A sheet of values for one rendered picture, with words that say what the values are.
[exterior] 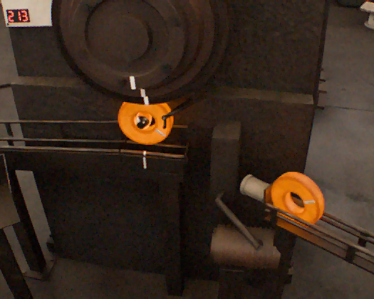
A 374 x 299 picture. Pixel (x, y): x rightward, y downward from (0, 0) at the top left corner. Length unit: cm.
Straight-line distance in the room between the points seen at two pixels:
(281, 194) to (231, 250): 24
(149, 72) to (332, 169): 161
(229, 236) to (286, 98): 44
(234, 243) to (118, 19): 71
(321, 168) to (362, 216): 41
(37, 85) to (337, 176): 165
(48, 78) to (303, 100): 80
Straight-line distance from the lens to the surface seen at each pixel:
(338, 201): 231
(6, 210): 140
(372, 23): 477
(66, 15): 117
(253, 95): 130
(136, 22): 103
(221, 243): 132
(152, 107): 125
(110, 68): 111
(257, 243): 127
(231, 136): 124
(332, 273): 198
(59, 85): 142
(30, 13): 139
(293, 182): 115
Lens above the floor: 151
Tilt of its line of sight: 36 degrees down
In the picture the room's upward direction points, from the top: 1 degrees counter-clockwise
